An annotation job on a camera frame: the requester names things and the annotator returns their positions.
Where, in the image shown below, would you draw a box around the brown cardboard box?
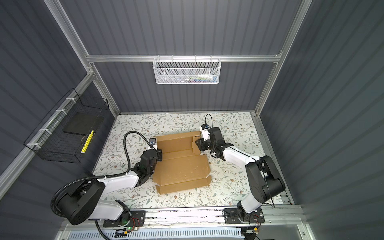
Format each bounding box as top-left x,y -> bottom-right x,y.
153,131 -> 212,195

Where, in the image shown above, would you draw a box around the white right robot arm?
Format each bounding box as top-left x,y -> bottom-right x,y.
195,124 -> 286,218

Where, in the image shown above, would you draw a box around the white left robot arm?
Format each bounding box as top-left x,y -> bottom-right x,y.
51,149 -> 163,226

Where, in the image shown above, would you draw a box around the yellow marker pen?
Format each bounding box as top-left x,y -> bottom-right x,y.
81,130 -> 95,154

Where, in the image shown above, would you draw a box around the items in white basket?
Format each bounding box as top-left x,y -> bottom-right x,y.
179,74 -> 219,84

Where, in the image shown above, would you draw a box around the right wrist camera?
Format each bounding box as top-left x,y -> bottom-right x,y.
200,124 -> 210,141

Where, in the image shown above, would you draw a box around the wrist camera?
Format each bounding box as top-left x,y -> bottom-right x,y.
200,124 -> 210,141
148,138 -> 158,150

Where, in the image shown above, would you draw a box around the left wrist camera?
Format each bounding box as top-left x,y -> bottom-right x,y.
148,138 -> 158,150

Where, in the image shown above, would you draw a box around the black corrugated cable conduit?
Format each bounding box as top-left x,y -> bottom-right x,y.
50,130 -> 152,240

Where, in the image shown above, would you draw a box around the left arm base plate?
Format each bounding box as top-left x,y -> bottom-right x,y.
103,211 -> 146,229

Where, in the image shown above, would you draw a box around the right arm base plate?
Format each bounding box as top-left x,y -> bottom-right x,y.
222,208 -> 265,225

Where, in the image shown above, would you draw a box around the black wire mesh basket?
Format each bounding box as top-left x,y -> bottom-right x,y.
24,90 -> 110,164

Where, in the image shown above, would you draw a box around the white wire mesh basket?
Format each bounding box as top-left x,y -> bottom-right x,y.
153,59 -> 222,85

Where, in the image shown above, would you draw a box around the white perforated front rail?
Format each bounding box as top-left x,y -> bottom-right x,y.
67,227 -> 244,240

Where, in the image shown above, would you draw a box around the aluminium enclosure frame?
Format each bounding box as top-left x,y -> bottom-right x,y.
0,0 -> 314,240

